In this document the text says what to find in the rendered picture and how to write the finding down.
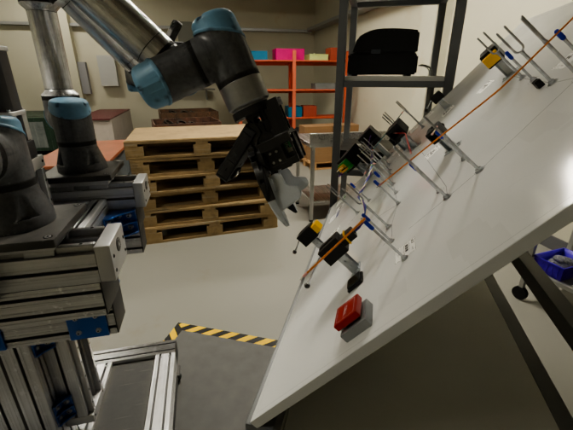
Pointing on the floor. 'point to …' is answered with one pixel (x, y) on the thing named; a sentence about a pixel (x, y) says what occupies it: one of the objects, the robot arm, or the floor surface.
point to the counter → (112, 124)
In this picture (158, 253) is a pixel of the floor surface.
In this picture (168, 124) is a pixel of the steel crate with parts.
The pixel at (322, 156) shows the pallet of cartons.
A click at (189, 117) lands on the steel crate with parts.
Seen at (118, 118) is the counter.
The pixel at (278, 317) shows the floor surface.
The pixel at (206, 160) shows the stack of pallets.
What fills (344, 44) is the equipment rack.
